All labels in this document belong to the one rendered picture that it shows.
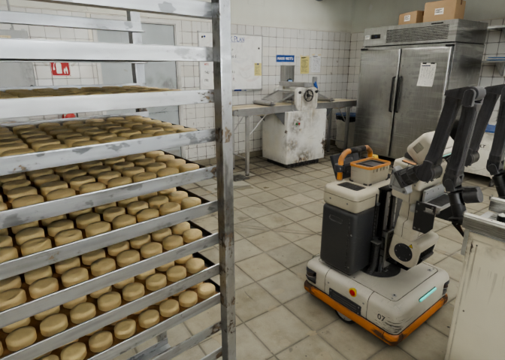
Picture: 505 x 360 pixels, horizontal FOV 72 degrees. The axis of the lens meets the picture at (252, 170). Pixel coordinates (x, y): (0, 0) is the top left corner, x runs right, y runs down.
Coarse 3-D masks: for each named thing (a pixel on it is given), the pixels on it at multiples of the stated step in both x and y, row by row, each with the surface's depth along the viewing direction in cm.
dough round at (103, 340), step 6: (96, 336) 80; (102, 336) 80; (108, 336) 80; (90, 342) 78; (96, 342) 78; (102, 342) 78; (108, 342) 78; (90, 348) 78; (96, 348) 77; (102, 348) 78
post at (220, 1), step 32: (224, 0) 72; (224, 32) 74; (224, 64) 76; (224, 96) 78; (224, 128) 80; (224, 160) 82; (224, 192) 84; (224, 224) 86; (224, 256) 89; (224, 288) 92; (224, 320) 95; (224, 352) 99
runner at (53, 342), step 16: (208, 272) 90; (176, 288) 84; (128, 304) 76; (144, 304) 79; (96, 320) 72; (112, 320) 75; (64, 336) 68; (80, 336) 71; (16, 352) 63; (32, 352) 65
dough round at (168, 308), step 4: (168, 300) 92; (172, 300) 92; (160, 304) 90; (164, 304) 90; (168, 304) 90; (172, 304) 90; (176, 304) 90; (160, 308) 89; (164, 308) 89; (168, 308) 89; (172, 308) 89; (176, 308) 89; (160, 312) 89; (164, 312) 88; (168, 312) 88; (172, 312) 88; (176, 312) 89; (168, 316) 88
